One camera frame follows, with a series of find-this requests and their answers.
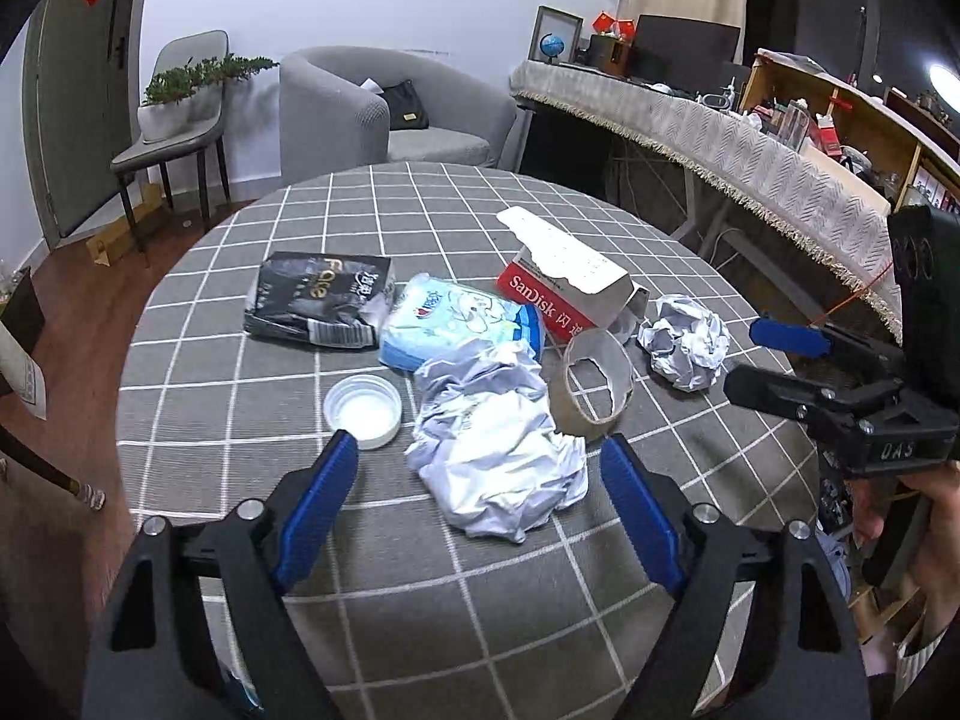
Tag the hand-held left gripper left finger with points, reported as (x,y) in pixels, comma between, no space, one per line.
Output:
(322,495)

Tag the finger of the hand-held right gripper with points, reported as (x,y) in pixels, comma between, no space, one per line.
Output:
(772,390)
(787,337)

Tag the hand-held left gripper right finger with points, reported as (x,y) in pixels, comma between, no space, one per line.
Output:
(637,502)

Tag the white round lid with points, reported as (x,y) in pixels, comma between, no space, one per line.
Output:
(364,412)

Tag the white paper ball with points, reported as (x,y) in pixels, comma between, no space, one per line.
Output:
(686,345)

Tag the large white paper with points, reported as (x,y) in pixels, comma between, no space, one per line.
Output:
(495,450)

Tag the red and white cardboard box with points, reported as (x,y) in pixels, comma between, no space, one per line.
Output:
(570,262)

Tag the person's right forearm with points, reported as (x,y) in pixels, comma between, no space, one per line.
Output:
(919,656)

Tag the person's right hand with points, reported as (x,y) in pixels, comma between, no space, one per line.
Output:
(945,540)

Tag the grey checked tablecloth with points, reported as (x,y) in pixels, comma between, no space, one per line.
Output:
(225,405)

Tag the wooden shelf unit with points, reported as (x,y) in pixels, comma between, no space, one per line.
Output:
(862,120)

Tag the black plastic packet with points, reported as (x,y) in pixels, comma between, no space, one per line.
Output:
(300,289)

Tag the fringed beige desk cloth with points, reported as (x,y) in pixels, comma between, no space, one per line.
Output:
(712,135)

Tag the light blue tissue packet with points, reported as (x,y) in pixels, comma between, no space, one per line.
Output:
(450,315)

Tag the dark computer monitor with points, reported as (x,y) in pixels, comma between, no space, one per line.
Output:
(682,45)

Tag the beige patterned tablecloth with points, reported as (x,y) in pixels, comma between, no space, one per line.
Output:
(26,375)

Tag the flat cardboard box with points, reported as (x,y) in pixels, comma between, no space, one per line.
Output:
(120,236)

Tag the brown box with red flags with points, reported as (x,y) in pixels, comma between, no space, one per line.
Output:
(609,52)

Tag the grey dining chair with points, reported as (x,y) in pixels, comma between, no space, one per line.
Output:
(161,154)

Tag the framed globe picture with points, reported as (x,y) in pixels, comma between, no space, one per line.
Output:
(553,41)

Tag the grey armchair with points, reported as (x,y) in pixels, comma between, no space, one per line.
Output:
(337,105)

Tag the black handbag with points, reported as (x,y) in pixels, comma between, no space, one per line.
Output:
(405,109)

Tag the potted plant in white pot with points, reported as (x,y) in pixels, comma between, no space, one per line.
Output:
(172,120)

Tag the white paper sheet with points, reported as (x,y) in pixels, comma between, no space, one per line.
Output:
(372,85)

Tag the grey-green door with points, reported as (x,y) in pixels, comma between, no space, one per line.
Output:
(75,127)

